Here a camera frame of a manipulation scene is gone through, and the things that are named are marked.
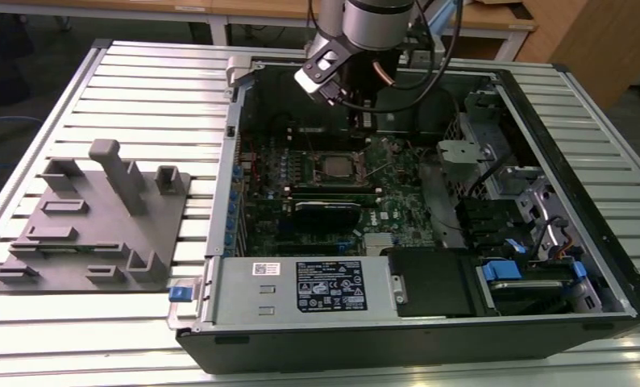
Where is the silver CPU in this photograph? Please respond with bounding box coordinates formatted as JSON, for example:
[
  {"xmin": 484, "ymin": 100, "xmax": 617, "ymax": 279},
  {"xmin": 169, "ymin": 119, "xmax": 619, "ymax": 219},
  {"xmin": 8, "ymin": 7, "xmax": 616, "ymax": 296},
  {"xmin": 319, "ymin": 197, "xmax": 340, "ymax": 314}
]
[{"xmin": 321, "ymin": 156, "xmax": 355, "ymax": 177}]

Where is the CPU socket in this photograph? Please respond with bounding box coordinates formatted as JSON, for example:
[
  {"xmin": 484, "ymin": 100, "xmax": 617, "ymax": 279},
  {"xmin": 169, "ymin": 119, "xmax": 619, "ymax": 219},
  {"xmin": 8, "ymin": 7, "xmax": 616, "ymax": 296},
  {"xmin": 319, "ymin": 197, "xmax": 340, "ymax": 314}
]
[{"xmin": 309, "ymin": 149, "xmax": 373, "ymax": 187}]

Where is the grey case latch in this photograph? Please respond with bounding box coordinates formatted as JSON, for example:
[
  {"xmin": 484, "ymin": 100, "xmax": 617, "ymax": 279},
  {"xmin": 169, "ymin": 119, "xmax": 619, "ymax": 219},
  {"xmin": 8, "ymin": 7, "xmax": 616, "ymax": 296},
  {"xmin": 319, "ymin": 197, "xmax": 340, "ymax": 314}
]
[{"xmin": 225, "ymin": 55, "xmax": 257, "ymax": 89}]

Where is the perforated metal drive cage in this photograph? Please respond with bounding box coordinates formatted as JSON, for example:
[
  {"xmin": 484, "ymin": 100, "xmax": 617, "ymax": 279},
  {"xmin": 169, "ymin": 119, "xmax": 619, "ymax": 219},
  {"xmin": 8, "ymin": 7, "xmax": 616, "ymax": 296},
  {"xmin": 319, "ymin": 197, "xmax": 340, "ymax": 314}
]
[{"xmin": 436, "ymin": 111, "xmax": 515, "ymax": 202}]

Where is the green motherboard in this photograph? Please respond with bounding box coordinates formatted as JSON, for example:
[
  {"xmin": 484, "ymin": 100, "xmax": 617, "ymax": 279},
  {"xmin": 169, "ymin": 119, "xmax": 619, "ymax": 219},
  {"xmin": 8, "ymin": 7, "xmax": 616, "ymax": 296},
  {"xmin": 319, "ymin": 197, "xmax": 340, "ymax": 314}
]
[{"xmin": 231, "ymin": 135, "xmax": 448, "ymax": 259}]

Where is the black graphics card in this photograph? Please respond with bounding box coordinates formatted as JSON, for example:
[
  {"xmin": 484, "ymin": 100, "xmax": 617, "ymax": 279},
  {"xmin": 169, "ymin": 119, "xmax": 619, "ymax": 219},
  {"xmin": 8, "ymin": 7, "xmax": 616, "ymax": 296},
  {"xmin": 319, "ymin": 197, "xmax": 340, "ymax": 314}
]
[{"xmin": 292, "ymin": 200, "xmax": 364, "ymax": 239}]

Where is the silver chipset heatsink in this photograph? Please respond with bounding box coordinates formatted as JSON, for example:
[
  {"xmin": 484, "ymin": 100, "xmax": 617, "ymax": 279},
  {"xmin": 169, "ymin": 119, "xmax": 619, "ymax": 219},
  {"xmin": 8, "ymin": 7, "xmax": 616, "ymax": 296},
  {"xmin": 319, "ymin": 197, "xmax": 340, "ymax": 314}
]
[{"xmin": 363, "ymin": 232, "xmax": 393, "ymax": 253}]

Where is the wooden cabinet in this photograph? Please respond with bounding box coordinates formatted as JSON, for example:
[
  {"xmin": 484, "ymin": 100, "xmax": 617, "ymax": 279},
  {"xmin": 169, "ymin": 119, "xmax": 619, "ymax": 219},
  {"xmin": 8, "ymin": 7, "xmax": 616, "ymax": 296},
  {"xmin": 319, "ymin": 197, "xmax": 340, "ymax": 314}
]
[{"xmin": 515, "ymin": 0, "xmax": 640, "ymax": 114}]

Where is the small blue clip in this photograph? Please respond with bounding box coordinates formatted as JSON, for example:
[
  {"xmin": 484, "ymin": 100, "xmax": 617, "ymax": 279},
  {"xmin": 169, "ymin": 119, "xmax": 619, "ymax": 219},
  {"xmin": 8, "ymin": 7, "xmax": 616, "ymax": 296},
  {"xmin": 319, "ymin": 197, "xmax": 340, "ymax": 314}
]
[{"xmin": 504, "ymin": 237, "xmax": 532, "ymax": 255}]

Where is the black plastic shroud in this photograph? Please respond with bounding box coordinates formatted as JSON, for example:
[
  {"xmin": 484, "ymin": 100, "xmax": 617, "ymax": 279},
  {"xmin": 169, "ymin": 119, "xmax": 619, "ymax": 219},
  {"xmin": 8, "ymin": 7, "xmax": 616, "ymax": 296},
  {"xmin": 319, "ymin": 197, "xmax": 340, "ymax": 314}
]
[{"xmin": 387, "ymin": 246, "xmax": 487, "ymax": 320}]

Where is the silver power supply unit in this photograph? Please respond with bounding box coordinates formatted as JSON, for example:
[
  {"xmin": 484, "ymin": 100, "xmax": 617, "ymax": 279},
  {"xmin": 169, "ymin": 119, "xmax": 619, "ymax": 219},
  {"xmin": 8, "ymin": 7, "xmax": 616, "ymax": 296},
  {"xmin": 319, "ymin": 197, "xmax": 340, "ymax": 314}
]
[{"xmin": 203, "ymin": 256, "xmax": 401, "ymax": 330}]

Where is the grey parts rack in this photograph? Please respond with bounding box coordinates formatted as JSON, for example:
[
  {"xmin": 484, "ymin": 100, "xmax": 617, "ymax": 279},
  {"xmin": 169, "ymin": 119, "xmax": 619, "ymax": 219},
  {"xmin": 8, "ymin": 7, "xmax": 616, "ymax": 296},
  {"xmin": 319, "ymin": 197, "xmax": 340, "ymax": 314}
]
[{"xmin": 0, "ymin": 139, "xmax": 192, "ymax": 292}]

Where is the hard disk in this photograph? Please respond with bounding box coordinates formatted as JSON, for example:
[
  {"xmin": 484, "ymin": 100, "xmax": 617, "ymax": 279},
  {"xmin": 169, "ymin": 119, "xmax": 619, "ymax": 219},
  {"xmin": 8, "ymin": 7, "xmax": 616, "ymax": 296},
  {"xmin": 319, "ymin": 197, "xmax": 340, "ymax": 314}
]
[{"xmin": 484, "ymin": 280, "xmax": 575, "ymax": 318}]

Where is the black office chair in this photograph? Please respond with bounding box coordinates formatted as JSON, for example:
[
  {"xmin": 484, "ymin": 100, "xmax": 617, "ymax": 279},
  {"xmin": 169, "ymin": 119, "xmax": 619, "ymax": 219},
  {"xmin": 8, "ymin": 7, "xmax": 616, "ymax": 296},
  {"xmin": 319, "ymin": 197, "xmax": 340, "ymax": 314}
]
[{"xmin": 0, "ymin": 22, "xmax": 36, "ymax": 108}]

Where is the black PC case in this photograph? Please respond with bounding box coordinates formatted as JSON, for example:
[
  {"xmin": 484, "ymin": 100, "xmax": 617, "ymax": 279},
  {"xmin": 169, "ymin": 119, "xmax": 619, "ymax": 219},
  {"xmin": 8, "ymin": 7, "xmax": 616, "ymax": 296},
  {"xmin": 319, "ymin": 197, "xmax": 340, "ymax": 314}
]
[{"xmin": 165, "ymin": 55, "xmax": 640, "ymax": 375}]

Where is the green RAM stick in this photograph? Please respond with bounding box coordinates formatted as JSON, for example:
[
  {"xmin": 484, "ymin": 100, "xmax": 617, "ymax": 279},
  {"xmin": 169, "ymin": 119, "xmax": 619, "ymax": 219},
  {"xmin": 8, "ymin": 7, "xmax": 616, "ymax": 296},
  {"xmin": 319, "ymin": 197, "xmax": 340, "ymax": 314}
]
[{"xmin": 37, "ymin": 244, "xmax": 123, "ymax": 256}]

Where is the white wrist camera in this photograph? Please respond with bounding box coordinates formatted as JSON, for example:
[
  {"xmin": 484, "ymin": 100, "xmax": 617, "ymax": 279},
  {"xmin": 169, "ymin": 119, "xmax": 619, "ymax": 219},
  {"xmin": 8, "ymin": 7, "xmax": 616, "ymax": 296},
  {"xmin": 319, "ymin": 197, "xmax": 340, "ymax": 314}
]
[{"xmin": 293, "ymin": 50, "xmax": 348, "ymax": 106}]

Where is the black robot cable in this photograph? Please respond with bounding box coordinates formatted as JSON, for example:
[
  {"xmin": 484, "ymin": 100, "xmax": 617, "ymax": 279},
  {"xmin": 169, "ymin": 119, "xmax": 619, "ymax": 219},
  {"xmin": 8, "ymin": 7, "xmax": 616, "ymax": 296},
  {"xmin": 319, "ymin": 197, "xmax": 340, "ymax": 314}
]
[{"xmin": 345, "ymin": 0, "xmax": 465, "ymax": 112}]

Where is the silver metal bracket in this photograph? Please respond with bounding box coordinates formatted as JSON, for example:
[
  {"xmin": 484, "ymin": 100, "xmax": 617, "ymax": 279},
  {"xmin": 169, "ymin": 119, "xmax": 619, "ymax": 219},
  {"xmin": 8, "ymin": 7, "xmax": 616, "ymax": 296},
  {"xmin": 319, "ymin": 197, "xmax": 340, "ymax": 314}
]
[{"xmin": 436, "ymin": 139, "xmax": 497, "ymax": 165}]

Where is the wooden desk white frame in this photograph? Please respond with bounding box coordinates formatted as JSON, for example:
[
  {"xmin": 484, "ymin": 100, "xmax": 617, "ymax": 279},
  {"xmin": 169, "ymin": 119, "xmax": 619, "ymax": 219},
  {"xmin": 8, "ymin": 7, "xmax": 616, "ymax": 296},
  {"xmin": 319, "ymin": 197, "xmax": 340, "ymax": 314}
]
[
  {"xmin": 0, "ymin": 0, "xmax": 229, "ymax": 48},
  {"xmin": 211, "ymin": 0, "xmax": 540, "ymax": 62}
]

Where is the coloured wire bundle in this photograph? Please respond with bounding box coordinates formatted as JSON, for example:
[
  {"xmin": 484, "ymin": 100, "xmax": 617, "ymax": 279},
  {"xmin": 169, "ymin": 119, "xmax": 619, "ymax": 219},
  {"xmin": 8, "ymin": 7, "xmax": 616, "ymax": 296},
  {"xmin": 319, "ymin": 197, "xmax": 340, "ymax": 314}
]
[{"xmin": 543, "ymin": 215, "xmax": 577, "ymax": 262}]

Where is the blue floor cable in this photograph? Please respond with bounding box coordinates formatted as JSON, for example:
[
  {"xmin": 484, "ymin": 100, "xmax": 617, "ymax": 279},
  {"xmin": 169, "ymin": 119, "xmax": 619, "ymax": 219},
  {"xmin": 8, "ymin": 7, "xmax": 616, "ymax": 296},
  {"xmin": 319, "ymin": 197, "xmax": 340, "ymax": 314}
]
[{"xmin": 0, "ymin": 114, "xmax": 47, "ymax": 170}]

